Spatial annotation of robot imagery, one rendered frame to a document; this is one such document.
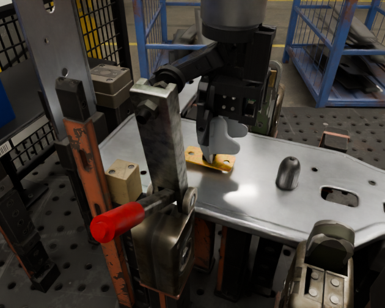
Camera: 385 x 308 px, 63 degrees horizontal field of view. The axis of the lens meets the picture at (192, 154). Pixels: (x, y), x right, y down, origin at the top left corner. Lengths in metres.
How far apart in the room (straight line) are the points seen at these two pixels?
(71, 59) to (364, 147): 0.94
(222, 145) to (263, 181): 0.09
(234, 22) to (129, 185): 0.23
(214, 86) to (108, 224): 0.22
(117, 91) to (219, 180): 0.30
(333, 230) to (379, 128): 1.02
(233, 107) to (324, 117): 0.90
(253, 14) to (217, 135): 0.17
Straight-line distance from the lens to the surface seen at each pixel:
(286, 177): 0.48
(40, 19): 0.55
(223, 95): 0.40
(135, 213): 0.28
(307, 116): 1.29
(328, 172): 0.55
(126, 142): 0.57
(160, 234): 0.36
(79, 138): 0.37
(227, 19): 0.37
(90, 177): 0.40
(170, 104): 0.27
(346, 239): 0.32
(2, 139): 0.61
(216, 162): 0.50
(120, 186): 0.42
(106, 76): 0.68
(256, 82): 0.40
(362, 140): 1.23
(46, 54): 0.56
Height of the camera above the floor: 1.34
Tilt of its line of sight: 39 degrees down
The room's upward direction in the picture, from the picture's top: straight up
